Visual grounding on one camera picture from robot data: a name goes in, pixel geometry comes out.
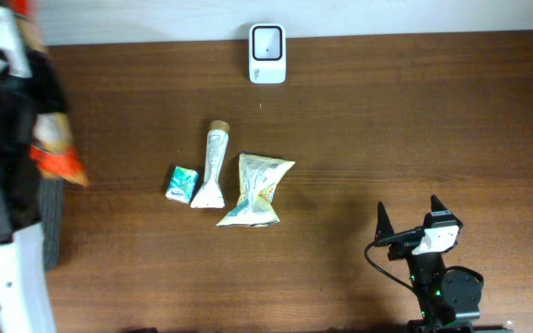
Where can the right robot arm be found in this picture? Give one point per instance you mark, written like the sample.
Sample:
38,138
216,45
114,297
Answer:
448,297

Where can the grey mesh basket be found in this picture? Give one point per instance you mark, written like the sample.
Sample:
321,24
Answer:
51,195

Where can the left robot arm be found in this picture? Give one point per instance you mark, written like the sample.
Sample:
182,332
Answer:
24,302

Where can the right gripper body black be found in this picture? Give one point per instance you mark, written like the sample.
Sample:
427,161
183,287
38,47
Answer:
422,264

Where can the green tissue pack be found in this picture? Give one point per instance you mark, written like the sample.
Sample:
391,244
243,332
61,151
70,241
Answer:
182,184

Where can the yellow white wipes bag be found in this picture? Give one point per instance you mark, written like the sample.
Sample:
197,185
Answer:
259,177

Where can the white barcode scanner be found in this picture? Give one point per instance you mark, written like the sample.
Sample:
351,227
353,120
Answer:
267,53

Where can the orange pasta package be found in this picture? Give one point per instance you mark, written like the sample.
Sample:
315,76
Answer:
52,149

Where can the white tube brown cap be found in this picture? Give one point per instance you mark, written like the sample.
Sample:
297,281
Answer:
210,194

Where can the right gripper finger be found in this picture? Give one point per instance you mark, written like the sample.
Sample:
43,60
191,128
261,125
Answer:
436,204
384,228

